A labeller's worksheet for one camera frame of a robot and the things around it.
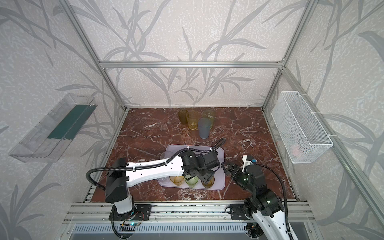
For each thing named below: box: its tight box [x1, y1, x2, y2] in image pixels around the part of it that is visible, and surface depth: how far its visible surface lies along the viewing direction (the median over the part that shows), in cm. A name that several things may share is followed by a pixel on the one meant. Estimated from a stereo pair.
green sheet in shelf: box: [47, 104, 98, 140], surface depth 69 cm
